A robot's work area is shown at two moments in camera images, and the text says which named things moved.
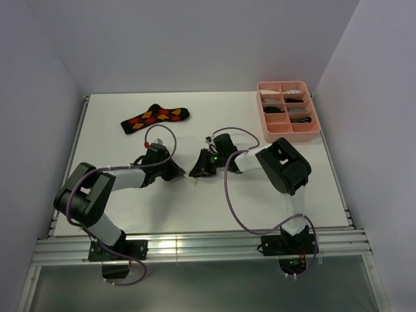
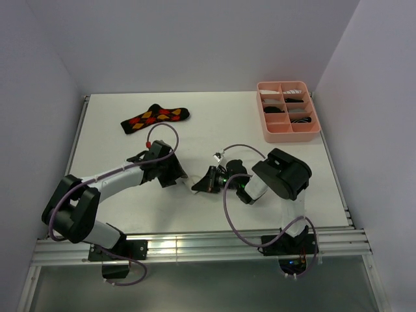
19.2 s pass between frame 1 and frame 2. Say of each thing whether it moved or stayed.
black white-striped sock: stayed
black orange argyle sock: stayed
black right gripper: moved
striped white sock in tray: stayed
